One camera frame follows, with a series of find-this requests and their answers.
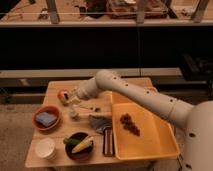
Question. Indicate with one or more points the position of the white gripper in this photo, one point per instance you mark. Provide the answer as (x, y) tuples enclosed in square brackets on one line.
[(75, 99)]

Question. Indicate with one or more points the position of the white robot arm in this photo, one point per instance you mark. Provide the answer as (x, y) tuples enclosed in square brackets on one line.
[(195, 120)]

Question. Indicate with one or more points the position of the orange white sushi toy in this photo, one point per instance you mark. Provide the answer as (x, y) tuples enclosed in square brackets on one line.
[(63, 96)]

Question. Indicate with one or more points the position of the wooden table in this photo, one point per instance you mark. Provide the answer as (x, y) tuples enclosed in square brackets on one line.
[(66, 127)]

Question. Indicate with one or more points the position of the grey cloth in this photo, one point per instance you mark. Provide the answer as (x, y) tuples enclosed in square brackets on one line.
[(100, 123)]

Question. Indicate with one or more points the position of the orange bowl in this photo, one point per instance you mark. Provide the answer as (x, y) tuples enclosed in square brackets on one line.
[(51, 110)]

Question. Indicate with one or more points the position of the blue sponge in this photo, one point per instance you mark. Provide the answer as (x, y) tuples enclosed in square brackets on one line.
[(46, 119)]

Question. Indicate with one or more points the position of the green cucumber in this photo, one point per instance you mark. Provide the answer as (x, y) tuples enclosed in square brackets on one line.
[(71, 141)]

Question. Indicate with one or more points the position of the yellow corn cob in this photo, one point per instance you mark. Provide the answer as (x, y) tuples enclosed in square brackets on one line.
[(83, 144)]

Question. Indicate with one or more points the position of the dark brown bowl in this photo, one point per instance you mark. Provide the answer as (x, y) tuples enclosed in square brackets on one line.
[(82, 155)]

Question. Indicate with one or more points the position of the white paper cup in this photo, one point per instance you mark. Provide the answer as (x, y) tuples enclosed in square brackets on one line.
[(46, 149)]

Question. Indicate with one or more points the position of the yellow plastic tray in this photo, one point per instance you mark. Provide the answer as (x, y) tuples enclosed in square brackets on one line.
[(156, 140)]

